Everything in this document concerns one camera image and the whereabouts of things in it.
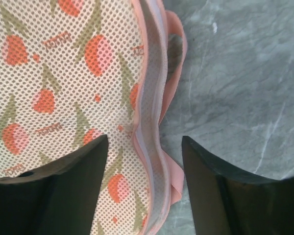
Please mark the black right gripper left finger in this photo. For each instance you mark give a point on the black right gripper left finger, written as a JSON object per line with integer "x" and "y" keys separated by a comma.
{"x": 58, "y": 198}

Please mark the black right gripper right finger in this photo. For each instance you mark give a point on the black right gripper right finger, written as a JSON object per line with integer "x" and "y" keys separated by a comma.
{"x": 227, "y": 200}

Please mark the floral pink bra laundry bag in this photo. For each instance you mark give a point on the floral pink bra laundry bag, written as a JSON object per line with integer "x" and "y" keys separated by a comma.
{"x": 74, "y": 70}

